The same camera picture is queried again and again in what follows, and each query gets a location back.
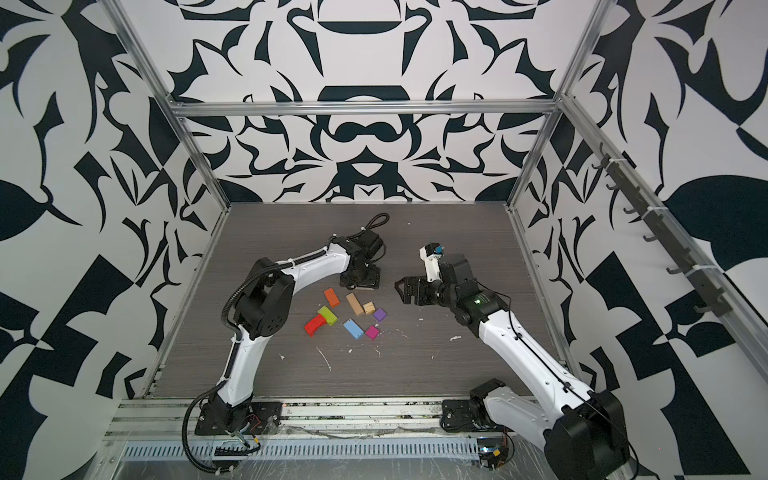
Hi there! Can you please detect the red arch wood block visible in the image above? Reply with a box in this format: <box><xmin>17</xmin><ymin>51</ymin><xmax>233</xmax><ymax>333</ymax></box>
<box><xmin>304</xmin><ymin>314</ymin><xmax>327</xmax><ymax>337</ymax></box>

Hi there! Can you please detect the green lit controller board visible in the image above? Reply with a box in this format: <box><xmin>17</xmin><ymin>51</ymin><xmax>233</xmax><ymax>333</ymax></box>
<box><xmin>478</xmin><ymin>444</ymin><xmax>510</xmax><ymax>470</ymax></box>

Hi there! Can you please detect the light blue wood block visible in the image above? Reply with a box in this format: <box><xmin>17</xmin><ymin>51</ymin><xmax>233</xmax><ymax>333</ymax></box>
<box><xmin>343</xmin><ymin>319</ymin><xmax>364</xmax><ymax>339</ymax></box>

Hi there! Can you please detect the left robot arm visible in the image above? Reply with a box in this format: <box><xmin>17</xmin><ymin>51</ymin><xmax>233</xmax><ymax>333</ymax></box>
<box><xmin>207</xmin><ymin>212</ymin><xmax>390</xmax><ymax>430</ymax></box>

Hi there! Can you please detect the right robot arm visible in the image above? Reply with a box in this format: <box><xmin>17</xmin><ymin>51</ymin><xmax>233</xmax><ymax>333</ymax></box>
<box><xmin>395</xmin><ymin>243</ymin><xmax>633</xmax><ymax>479</ymax></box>

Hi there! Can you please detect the aluminium cage frame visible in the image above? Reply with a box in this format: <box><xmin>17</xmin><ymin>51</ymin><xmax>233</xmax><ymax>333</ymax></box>
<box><xmin>102</xmin><ymin>1</ymin><xmax>767</xmax><ymax>376</ymax></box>

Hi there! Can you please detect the aluminium mounting rail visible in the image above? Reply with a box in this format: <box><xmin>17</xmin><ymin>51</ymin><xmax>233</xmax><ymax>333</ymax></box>
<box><xmin>104</xmin><ymin>397</ymin><xmax>503</xmax><ymax>441</ymax></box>

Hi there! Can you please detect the black corrugated cable hose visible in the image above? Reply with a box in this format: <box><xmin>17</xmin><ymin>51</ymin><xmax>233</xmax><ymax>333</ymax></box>
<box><xmin>181</xmin><ymin>383</ymin><xmax>241</xmax><ymax>476</ymax></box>

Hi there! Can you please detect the magenta wood block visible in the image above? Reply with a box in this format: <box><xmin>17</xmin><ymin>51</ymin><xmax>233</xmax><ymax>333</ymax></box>
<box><xmin>365</xmin><ymin>325</ymin><xmax>380</xmax><ymax>340</ymax></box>

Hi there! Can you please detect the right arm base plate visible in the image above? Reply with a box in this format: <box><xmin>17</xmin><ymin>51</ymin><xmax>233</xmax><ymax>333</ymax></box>
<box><xmin>439</xmin><ymin>398</ymin><xmax>517</xmax><ymax>435</ymax></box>

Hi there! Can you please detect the grey wall hook rack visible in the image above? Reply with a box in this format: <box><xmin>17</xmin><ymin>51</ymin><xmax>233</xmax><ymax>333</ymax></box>
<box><xmin>593</xmin><ymin>144</ymin><xmax>733</xmax><ymax>318</ymax></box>

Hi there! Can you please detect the green wood block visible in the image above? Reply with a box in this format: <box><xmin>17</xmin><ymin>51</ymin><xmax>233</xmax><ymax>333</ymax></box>
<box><xmin>318</xmin><ymin>306</ymin><xmax>338</xmax><ymax>326</ymax></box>

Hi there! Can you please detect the orange wood block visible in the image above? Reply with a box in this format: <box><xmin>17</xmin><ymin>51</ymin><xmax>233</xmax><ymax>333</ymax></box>
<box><xmin>324</xmin><ymin>288</ymin><xmax>341</xmax><ymax>308</ymax></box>

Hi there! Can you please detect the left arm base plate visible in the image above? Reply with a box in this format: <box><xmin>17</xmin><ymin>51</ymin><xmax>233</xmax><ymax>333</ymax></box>
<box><xmin>194</xmin><ymin>401</ymin><xmax>283</xmax><ymax>436</ymax></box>

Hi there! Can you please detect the white slotted cable duct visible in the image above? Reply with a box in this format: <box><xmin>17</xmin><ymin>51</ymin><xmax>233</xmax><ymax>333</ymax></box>
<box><xmin>119</xmin><ymin>436</ymin><xmax>481</xmax><ymax>463</ymax></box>

